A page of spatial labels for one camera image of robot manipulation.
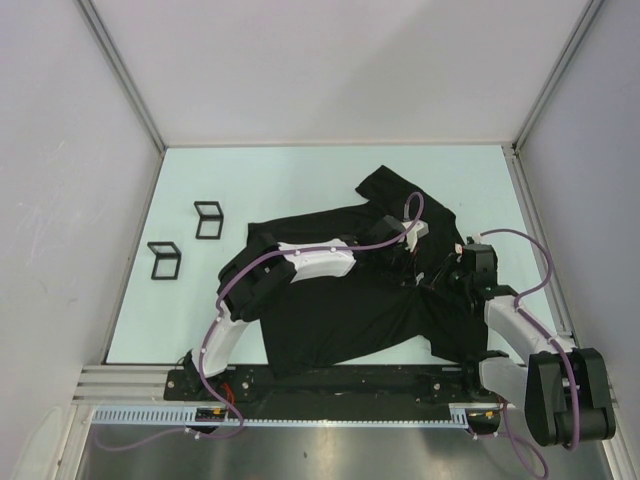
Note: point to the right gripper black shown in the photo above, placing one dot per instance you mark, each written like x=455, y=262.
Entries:
x=439, y=281

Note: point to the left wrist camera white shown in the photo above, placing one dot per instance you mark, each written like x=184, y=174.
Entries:
x=419, y=230

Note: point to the white slotted cable duct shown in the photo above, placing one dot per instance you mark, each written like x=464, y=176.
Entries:
x=209, y=416

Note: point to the black frame box near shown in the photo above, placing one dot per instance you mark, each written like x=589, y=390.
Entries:
x=167, y=260

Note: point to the black t-shirt garment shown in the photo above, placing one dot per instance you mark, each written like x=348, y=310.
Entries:
x=324, y=321

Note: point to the aluminium post right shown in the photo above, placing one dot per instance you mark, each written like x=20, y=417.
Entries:
x=579, y=32

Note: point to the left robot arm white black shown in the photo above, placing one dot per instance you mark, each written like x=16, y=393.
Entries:
x=252, y=281

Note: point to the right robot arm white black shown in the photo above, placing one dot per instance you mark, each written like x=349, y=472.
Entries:
x=562, y=389

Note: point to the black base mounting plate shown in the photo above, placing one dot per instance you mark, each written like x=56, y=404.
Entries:
x=432, y=383

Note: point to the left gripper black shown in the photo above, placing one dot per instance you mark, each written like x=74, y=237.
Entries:
x=407, y=269

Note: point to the aluminium post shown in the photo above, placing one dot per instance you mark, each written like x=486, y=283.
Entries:
x=579, y=32
x=121, y=72

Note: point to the aluminium frame rail front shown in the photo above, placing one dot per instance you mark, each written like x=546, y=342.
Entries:
x=121, y=384

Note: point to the black frame box far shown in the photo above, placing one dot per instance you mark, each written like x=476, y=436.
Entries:
x=211, y=220

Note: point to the black frame box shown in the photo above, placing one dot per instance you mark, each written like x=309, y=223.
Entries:
x=211, y=220
x=167, y=260

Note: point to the aluminium post left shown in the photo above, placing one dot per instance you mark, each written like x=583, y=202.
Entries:
x=121, y=72

